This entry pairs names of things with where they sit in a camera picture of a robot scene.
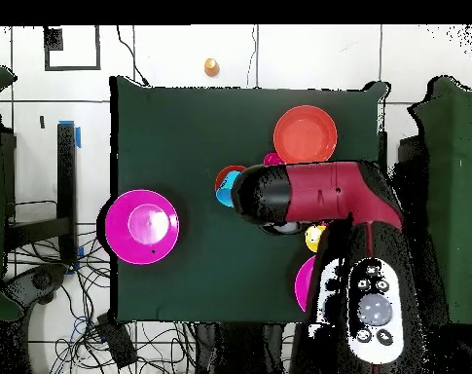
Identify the large pink plastic bowl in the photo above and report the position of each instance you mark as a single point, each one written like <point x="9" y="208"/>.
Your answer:
<point x="303" y="288"/>
<point x="142" y="226"/>

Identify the black metal stand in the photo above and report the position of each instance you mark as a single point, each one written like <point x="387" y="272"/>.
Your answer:
<point x="66" y="175"/>
<point x="382" y="148"/>

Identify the black power strip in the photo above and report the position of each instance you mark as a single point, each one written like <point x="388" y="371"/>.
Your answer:
<point x="116" y="343"/>

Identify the small red plastic bowl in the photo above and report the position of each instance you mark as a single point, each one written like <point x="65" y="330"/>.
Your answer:
<point x="272" y="159"/>

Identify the black square floor frame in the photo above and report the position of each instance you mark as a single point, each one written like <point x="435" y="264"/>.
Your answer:
<point x="53" y="39"/>

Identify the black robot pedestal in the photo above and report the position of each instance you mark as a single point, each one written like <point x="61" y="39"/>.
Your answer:
<point x="239" y="350"/>

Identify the yellow plastic cup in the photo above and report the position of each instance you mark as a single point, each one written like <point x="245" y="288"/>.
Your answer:
<point x="312" y="237"/>

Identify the large orange plastic bowl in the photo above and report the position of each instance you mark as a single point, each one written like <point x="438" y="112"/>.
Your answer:
<point x="304" y="132"/>

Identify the small orange plastic bowl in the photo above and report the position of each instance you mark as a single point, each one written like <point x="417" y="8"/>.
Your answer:
<point x="224" y="175"/>

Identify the orange plastic cup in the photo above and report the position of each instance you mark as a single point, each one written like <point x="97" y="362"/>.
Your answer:
<point x="211" y="68"/>

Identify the blue plastic cup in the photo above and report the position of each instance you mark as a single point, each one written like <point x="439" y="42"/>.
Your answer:
<point x="224" y="191"/>

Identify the dark green tablecloth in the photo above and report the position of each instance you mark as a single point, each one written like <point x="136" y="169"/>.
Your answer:
<point x="181" y="117"/>

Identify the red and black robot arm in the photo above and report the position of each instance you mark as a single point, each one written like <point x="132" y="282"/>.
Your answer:
<point x="321" y="191"/>

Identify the grey office chair base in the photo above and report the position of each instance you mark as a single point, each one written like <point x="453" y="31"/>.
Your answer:
<point x="41" y="280"/>

